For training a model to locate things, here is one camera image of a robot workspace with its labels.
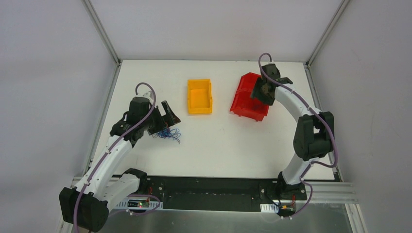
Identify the grey single wire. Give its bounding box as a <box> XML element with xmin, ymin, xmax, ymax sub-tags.
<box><xmin>249</xmin><ymin>100</ymin><xmax>266</xmax><ymax>112</ymax></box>

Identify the right white slotted cable duct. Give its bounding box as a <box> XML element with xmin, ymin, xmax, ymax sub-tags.
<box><xmin>260</xmin><ymin>203</ymin><xmax>279</xmax><ymax>213</ymax></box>

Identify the yellow plastic bin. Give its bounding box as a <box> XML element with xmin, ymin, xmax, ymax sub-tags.
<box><xmin>187</xmin><ymin>79</ymin><xmax>213</xmax><ymax>115</ymax></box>

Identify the left white slotted cable duct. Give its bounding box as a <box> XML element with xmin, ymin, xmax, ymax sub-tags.
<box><xmin>114</xmin><ymin>198</ymin><xmax>163</xmax><ymax>211</ymax></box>

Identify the red plastic bin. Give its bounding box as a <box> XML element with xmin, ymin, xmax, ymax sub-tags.
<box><xmin>230</xmin><ymin>72</ymin><xmax>269</xmax><ymax>121</ymax></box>

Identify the blue wire bundle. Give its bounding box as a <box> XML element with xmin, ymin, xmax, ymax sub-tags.
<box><xmin>152</xmin><ymin>127</ymin><xmax>182</xmax><ymax>144</ymax></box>

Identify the aluminium frame rail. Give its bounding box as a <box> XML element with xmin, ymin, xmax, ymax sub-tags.
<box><xmin>68</xmin><ymin>176</ymin><xmax>359</xmax><ymax>204</ymax></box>

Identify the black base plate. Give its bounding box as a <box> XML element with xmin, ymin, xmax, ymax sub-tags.
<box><xmin>130</xmin><ymin>176</ymin><xmax>307</xmax><ymax>212</ymax></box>

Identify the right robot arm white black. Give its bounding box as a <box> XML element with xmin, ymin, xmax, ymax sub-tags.
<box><xmin>250</xmin><ymin>64</ymin><xmax>334</xmax><ymax>200</ymax></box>

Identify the white slotted cable duct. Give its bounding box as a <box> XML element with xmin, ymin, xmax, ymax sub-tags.
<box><xmin>260</xmin><ymin>203</ymin><xmax>279</xmax><ymax>213</ymax></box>
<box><xmin>114</xmin><ymin>198</ymin><xmax>163</xmax><ymax>211</ymax></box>

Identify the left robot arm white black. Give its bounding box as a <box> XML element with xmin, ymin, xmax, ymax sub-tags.
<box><xmin>59</xmin><ymin>91</ymin><xmax>181</xmax><ymax>232</ymax></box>

